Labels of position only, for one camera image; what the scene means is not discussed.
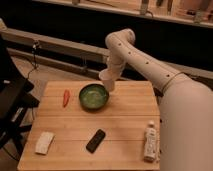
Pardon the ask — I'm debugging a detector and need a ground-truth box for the white ceramic cup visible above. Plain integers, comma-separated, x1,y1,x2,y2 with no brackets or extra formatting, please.
99,69,115,92

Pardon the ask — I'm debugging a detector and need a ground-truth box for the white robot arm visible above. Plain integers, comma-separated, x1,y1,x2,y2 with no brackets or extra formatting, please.
105,29,213,171

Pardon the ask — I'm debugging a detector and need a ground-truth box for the green ceramic bowl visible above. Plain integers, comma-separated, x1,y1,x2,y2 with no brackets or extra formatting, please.
79,84,109,110

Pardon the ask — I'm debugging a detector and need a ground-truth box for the red chili pepper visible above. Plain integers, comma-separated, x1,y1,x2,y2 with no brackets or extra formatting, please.
63,90,70,107

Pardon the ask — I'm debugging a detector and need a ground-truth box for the black remote control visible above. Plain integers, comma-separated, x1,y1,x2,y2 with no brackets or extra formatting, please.
86,129,106,153

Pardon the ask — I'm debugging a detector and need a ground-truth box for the white plastic bottle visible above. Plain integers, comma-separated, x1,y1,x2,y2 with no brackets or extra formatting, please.
144,121,157,162

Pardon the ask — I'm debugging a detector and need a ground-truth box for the black chair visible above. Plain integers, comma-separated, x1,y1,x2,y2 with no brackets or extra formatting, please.
0,35,39,155

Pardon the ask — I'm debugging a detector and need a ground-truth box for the black hanging cable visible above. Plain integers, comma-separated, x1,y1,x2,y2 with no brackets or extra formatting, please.
26,40,41,80

